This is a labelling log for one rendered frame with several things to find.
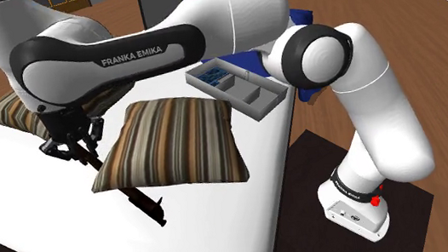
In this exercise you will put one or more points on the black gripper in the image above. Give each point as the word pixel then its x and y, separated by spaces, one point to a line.
pixel 63 123

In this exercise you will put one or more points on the dark brown long stick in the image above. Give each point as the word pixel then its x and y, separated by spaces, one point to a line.
pixel 145 205

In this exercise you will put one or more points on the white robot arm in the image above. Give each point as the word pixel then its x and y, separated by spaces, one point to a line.
pixel 375 97

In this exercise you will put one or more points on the striped brown pillow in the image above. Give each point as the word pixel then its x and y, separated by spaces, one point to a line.
pixel 11 112
pixel 171 143

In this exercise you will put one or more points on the white bed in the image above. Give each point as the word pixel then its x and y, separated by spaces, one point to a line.
pixel 49 210

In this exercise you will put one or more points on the wooden cabinet with glass panes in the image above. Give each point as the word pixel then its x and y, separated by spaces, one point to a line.
pixel 64 0

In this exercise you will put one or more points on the blue patterned flat item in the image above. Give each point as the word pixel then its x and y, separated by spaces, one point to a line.
pixel 214 77

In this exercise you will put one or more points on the dark grey upright panel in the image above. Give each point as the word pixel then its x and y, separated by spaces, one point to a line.
pixel 160 3

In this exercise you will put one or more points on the blue blanket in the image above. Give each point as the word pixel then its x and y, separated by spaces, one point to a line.
pixel 242 61

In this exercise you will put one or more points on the grey compartment tray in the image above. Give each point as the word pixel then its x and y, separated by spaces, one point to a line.
pixel 261 101

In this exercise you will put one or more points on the dark robot stand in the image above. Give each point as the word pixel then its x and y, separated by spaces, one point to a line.
pixel 300 217

